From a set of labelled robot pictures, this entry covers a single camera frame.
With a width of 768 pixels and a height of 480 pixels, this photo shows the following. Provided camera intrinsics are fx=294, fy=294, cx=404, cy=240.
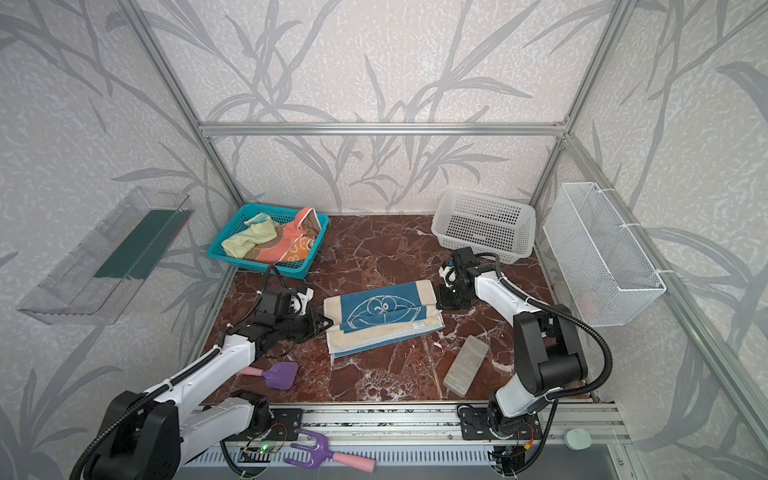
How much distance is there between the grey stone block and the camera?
79cm

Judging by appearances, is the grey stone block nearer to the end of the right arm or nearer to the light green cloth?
the end of the right arm

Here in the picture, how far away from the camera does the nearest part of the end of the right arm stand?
0.68 meters

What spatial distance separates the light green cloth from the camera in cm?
101
